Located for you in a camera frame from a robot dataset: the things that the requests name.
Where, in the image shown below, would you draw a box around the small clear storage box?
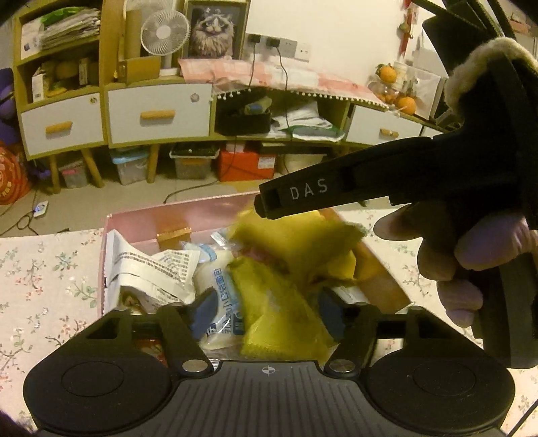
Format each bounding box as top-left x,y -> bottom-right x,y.
58,162 -> 90,190

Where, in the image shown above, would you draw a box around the red printed bag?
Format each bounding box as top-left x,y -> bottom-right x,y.
0,141 -> 32,206

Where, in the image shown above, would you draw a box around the person's right hand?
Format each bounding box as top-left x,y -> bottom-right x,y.
373,204 -> 532,328

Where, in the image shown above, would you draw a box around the gold snack bar wrapper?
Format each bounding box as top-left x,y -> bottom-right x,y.
155,226 -> 194,253

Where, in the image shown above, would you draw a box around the yellow snack packet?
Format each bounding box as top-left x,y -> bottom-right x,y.
230,209 -> 367,281
227,256 -> 339,363

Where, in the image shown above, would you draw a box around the blue lid storage box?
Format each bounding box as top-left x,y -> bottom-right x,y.
109,150 -> 151,186

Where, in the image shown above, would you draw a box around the grey wall socket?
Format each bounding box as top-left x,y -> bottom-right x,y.
246,34 -> 298,56

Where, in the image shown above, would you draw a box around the purple hat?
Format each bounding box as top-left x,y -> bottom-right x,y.
0,67 -> 17,146

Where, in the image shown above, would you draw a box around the orange fruit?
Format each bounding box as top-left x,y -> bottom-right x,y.
376,63 -> 398,85
395,94 -> 418,115

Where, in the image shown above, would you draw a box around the black cable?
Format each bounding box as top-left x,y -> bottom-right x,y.
248,43 -> 258,91
273,46 -> 293,131

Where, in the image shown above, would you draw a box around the white carton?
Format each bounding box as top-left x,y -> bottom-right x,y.
20,21 -> 45,59

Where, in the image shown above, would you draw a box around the pink cloth runner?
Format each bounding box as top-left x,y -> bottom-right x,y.
179,56 -> 389,112

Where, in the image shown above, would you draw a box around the black box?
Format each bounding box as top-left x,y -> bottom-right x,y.
215,110 -> 273,136

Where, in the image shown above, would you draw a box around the yellow-green wooden cabinet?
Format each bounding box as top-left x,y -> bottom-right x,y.
12,0 -> 463,190

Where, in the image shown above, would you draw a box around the stack of papers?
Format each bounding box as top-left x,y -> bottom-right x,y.
269,100 -> 346,141

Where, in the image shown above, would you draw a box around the white drawer round sticker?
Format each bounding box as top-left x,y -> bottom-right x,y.
107,83 -> 213,145

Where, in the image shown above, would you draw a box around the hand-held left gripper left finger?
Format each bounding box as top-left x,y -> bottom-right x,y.
83,288 -> 218,375

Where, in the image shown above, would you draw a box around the framed cat picture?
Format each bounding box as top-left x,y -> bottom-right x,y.
183,0 -> 246,59

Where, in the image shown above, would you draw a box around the pink cardboard box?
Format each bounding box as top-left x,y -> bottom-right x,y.
98,194 -> 413,324

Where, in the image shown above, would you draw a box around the red hanging ornament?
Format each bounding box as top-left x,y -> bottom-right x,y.
398,0 -> 416,57

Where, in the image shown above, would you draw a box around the white drawer wooden handle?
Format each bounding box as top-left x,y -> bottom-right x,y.
345,105 -> 423,146
19,93 -> 106,148

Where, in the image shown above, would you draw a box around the floral tablecloth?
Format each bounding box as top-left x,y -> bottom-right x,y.
0,206 -> 538,421

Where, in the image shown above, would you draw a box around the cardboard tube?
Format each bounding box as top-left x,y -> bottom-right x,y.
125,9 -> 144,59

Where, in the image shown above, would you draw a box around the red box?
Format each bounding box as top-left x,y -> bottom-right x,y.
217,148 -> 277,183

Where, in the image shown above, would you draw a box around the person's right forearm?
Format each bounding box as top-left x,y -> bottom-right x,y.
444,36 -> 538,124

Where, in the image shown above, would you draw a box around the white desk fan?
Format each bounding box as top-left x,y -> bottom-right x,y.
141,9 -> 190,77

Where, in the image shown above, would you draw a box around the white rim storage box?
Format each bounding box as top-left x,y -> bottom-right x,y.
169,144 -> 220,181

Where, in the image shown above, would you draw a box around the white bread packet blue label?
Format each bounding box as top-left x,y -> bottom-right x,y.
185,241 -> 255,351

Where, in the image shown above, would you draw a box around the stack of newspapers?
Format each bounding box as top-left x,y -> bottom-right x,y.
40,6 -> 102,51

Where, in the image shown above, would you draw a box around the clear box yellow contents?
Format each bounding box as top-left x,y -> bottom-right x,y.
281,153 -> 328,176

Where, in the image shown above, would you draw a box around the white paper bag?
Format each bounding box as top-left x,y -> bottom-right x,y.
413,66 -> 447,122

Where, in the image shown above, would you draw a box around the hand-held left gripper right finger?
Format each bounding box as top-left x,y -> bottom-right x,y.
317,287 -> 454,375

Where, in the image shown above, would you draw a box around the green blue pouch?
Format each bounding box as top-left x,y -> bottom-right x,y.
245,96 -> 273,115

